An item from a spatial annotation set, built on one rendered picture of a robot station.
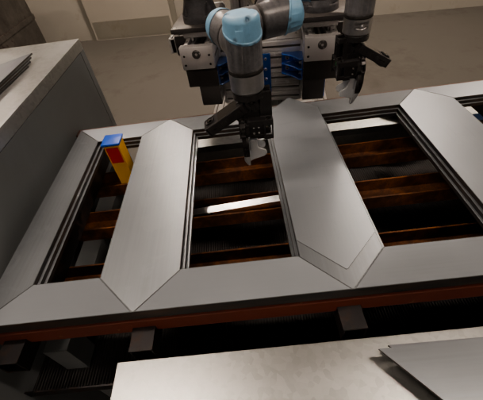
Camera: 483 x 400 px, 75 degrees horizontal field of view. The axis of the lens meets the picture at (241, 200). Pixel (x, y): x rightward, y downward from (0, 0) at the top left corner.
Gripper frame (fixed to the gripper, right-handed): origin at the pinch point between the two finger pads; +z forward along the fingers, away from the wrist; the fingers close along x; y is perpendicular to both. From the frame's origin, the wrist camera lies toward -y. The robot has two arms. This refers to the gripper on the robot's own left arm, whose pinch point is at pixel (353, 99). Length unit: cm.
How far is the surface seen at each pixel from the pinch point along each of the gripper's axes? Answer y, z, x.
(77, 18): 254, 61, -423
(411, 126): -16.8, 7.2, 8.5
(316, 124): 11.9, 5.7, 2.9
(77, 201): 86, 7, 25
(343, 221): 15.3, 5.8, 44.9
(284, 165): 25.6, 5.8, 21.9
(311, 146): 16.2, 5.8, 14.4
